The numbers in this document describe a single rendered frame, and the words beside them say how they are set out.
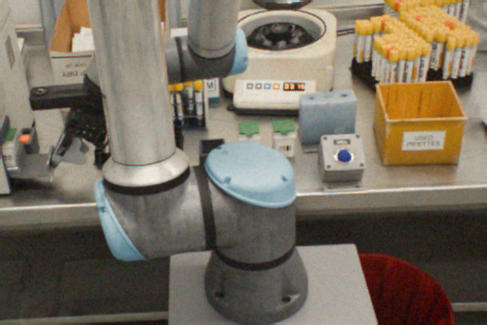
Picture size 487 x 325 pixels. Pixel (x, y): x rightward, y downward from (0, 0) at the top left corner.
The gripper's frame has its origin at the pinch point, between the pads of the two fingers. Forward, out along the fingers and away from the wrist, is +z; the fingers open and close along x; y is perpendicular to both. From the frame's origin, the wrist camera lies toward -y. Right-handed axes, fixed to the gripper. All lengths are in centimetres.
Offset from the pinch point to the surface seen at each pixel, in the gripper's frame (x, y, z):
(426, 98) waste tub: 11, 60, -37
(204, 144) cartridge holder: 5.6, 25.7, -12.3
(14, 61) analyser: 17.2, -13.1, -6.6
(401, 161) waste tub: -1, 57, -29
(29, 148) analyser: 5.6, -4.4, 3.6
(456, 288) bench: 28, 109, 12
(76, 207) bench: -8.4, 6.6, 2.2
